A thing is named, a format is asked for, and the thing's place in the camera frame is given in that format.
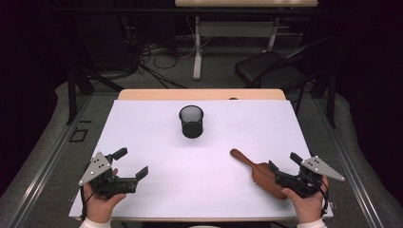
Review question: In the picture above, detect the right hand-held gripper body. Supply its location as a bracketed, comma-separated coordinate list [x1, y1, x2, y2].
[275, 155, 346, 200]

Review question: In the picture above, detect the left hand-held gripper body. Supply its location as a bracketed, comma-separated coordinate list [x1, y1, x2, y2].
[78, 151, 139, 200]

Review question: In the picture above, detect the black mesh cup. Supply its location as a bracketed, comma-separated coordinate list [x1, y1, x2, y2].
[179, 104, 204, 140]

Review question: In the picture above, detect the person's right hand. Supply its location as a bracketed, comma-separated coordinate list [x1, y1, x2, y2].
[281, 175, 330, 224]

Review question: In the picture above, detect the person's left hand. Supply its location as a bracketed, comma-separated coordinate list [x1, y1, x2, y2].
[84, 168, 127, 224]

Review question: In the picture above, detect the white table cover sheet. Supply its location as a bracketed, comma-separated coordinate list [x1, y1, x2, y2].
[68, 99, 335, 220]

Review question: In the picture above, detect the black metal stand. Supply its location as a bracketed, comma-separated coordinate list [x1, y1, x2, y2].
[66, 67, 125, 125]
[312, 70, 337, 129]

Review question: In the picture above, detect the black folding chair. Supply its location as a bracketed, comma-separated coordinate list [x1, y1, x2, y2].
[235, 35, 336, 118]

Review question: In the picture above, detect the desk with white legs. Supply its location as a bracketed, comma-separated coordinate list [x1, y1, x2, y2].
[174, 0, 319, 81]

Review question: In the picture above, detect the right hand-held gripper cable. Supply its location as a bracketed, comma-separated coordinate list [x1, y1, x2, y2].
[317, 180, 331, 218]

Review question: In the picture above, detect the hand-held gripper cable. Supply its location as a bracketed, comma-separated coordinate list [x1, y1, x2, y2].
[79, 184, 96, 221]
[317, 180, 331, 218]

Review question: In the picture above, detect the left hand-held gripper cable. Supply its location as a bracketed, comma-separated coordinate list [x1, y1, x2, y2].
[79, 184, 96, 221]

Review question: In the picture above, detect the metal floor rail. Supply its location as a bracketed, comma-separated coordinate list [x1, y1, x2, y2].
[312, 94, 385, 228]
[9, 94, 93, 228]

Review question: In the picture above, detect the bundle of floor cables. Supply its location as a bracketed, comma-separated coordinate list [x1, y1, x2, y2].
[120, 15, 198, 89]

